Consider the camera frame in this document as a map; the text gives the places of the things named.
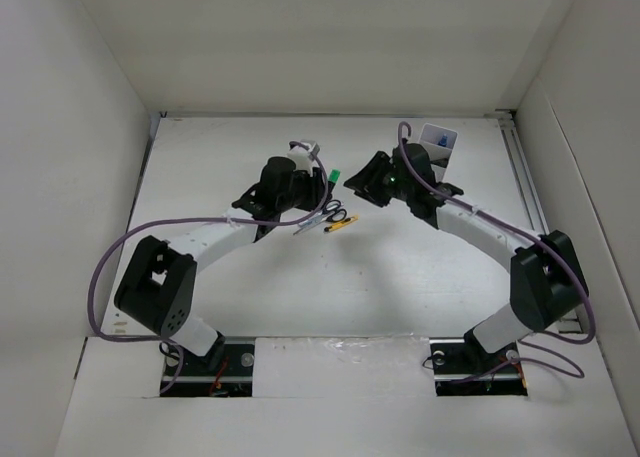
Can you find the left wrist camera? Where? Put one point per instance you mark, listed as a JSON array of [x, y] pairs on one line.
[[303, 154]]

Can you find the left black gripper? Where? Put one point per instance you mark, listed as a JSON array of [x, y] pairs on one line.
[[314, 186]]

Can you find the green highlighter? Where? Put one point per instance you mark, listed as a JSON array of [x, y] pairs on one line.
[[334, 176]]

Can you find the yellow utility knife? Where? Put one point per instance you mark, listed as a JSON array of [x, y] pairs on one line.
[[341, 224]]

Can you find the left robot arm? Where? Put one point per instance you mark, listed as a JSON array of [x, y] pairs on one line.
[[157, 288]]

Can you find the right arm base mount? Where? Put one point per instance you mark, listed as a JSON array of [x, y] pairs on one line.
[[460, 369]]

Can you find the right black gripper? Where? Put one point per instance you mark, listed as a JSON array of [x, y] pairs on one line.
[[380, 163]]

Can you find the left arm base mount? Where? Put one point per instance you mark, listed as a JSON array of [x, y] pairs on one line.
[[231, 377]]

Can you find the black handled scissors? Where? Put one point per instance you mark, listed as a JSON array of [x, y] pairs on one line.
[[332, 212]]

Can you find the aluminium rail right side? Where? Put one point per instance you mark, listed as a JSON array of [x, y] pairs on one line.
[[572, 323]]

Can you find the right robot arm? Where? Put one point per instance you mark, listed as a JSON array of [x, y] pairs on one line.
[[546, 280]]

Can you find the white divided container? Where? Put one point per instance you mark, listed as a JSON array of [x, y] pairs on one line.
[[429, 137]]

